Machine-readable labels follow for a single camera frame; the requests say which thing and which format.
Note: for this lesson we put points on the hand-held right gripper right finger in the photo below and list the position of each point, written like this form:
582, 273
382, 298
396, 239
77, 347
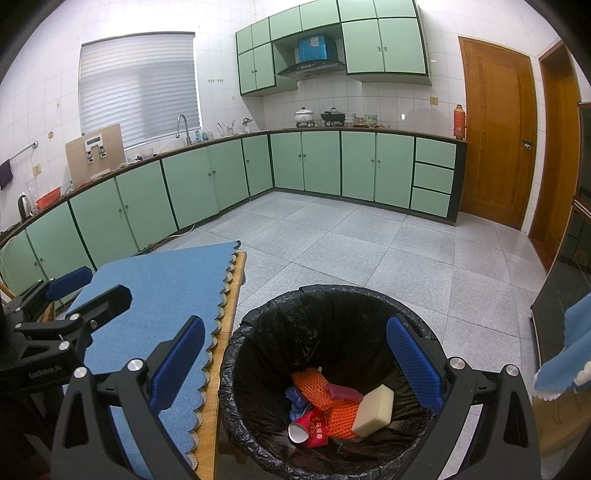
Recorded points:
415, 364

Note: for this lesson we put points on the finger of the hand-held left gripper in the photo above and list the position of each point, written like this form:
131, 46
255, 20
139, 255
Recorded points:
69, 280
111, 300

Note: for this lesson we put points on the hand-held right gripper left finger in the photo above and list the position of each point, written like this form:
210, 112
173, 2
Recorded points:
178, 364

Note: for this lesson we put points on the pale yellow sponge block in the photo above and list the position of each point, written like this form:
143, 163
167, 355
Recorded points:
374, 408

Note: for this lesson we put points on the red plastic bag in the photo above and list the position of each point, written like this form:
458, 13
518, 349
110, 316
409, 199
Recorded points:
344, 392

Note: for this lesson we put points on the bin with black bag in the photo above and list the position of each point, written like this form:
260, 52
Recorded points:
323, 332

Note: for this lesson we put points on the red paper cup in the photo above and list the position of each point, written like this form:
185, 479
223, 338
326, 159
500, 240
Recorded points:
316, 429

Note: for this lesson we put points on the blue scalloped table mat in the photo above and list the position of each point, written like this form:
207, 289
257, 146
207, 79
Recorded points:
161, 286
570, 355

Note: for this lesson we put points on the wooden table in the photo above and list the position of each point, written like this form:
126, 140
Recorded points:
231, 300

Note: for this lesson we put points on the red plastic basin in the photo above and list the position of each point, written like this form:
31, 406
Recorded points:
48, 198

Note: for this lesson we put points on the steel electric kettle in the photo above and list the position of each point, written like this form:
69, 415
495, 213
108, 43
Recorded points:
24, 207

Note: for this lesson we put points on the clear plastic jug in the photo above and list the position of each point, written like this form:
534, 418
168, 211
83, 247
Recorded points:
32, 190

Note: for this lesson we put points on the wooden board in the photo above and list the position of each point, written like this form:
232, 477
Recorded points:
76, 170

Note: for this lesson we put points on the dark hanging towel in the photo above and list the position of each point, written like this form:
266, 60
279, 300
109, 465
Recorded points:
5, 174

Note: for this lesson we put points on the dark glass cabinet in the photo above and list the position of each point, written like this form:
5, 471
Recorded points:
565, 281

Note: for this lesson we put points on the steel kitchen faucet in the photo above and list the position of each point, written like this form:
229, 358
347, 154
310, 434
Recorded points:
183, 129

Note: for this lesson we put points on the white window blind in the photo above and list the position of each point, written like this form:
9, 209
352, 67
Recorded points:
138, 87

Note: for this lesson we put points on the utensil holder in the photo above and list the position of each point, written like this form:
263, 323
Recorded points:
226, 130

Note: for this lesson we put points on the green base cabinet run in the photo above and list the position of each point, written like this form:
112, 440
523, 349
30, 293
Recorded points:
323, 161

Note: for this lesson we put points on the red thermos flask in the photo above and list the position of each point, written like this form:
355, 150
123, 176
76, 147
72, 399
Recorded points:
460, 122

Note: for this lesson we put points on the black wok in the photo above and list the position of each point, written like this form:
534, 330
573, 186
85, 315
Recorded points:
333, 117

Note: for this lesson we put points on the white cooking pot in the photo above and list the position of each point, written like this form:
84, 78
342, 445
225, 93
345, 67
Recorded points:
305, 117

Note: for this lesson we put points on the range hood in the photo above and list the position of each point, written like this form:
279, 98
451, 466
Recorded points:
311, 70

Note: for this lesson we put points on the blue box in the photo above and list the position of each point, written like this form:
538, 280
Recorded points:
313, 48

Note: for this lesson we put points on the metal towel rail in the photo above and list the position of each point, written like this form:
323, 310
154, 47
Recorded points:
23, 151

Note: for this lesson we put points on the green wall cabinets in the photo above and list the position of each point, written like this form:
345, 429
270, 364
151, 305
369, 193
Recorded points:
401, 46

